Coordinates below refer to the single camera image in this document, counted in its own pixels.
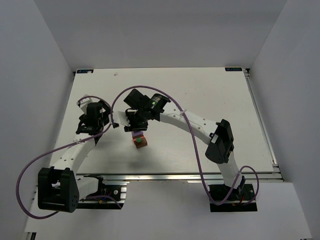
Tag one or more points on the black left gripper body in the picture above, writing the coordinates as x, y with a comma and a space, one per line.
85, 128

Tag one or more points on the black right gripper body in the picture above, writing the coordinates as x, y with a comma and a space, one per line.
136, 126

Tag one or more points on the purple wood cube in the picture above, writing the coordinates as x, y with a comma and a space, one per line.
136, 133

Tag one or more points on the brown rectangular wood block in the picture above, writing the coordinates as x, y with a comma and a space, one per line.
141, 144

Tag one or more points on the red wood block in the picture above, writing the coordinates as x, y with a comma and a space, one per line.
139, 136

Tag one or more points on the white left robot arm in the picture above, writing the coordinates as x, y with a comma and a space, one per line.
58, 188

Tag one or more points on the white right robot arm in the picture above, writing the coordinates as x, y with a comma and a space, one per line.
217, 136

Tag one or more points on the blue label sticker left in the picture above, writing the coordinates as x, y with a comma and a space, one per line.
84, 71

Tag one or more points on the blue label sticker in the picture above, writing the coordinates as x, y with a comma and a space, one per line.
233, 69
84, 71

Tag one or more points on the blue label sticker right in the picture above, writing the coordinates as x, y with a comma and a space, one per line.
233, 69

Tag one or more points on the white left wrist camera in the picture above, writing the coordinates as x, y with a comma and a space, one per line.
83, 103

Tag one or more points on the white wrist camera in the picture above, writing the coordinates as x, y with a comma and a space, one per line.
120, 118
83, 103

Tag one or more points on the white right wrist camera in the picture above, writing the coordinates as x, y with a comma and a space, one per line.
120, 118

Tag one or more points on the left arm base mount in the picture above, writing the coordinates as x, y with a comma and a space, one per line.
96, 193

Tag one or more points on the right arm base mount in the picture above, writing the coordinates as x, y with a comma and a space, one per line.
236, 202

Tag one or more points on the aluminium table frame rail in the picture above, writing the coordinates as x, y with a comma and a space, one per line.
209, 92

